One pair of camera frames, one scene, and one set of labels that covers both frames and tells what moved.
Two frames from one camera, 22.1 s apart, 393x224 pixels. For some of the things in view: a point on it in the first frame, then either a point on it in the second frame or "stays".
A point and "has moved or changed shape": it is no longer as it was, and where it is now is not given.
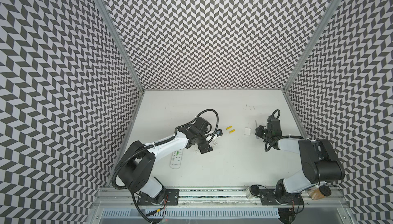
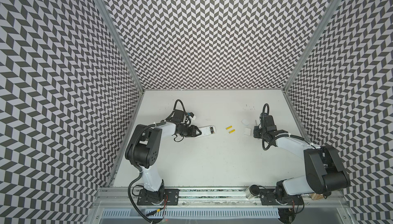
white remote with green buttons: (176, 159) has moved or changed shape
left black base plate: (168, 197) stays
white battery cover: (247, 131) stays
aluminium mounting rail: (211, 198) stays
